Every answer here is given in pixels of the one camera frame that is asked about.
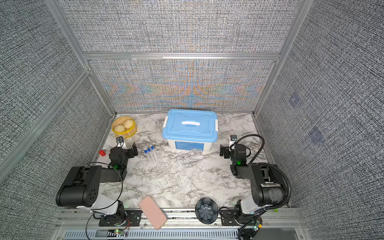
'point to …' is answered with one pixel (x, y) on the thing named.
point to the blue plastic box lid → (190, 125)
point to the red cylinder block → (102, 153)
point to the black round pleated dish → (206, 210)
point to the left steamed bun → (119, 128)
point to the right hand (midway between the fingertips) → (229, 143)
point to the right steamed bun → (128, 123)
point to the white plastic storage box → (208, 146)
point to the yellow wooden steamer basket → (129, 132)
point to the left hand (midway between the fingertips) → (126, 144)
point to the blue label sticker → (189, 146)
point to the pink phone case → (152, 212)
